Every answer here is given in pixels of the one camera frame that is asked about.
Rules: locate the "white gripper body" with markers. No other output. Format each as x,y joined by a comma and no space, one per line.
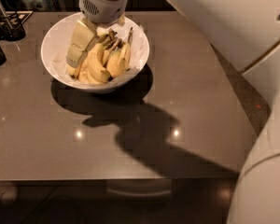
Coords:
106,9

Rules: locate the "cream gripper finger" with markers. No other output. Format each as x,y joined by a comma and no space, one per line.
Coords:
103,27
84,32

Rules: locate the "curved yellow banana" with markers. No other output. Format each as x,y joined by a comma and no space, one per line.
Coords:
95,64

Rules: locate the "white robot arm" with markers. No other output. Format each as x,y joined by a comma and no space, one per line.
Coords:
247,34

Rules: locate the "white ceramic bowl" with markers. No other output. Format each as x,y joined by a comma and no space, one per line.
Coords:
56,43

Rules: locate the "yellow banana far right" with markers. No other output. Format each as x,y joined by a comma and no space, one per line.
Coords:
125,53

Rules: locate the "long yellow banana left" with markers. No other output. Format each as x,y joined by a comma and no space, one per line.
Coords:
74,72

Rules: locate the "yellow banana centre right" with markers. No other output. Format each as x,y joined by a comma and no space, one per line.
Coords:
114,66

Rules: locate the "small yellow banana bottom left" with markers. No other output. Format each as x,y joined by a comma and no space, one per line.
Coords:
86,75

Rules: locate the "black wire pen holder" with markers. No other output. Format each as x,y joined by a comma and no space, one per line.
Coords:
11,28

